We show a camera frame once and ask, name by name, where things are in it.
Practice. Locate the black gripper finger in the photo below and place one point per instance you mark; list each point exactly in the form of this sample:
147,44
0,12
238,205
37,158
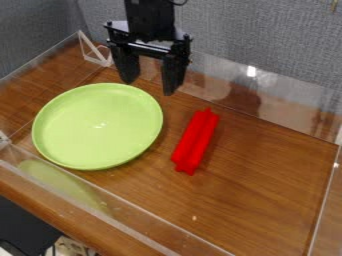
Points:
127,63
174,67

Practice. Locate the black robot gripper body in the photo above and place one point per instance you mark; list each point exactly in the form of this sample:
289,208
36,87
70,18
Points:
147,31

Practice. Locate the red plastic block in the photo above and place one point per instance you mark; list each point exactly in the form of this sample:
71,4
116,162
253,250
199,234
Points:
194,142

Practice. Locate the green round plate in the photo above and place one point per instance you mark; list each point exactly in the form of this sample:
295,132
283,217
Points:
96,126

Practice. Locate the white power strip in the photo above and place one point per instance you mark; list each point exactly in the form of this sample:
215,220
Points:
68,247

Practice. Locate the clear acrylic enclosure wall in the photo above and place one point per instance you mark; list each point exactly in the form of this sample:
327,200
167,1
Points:
265,195

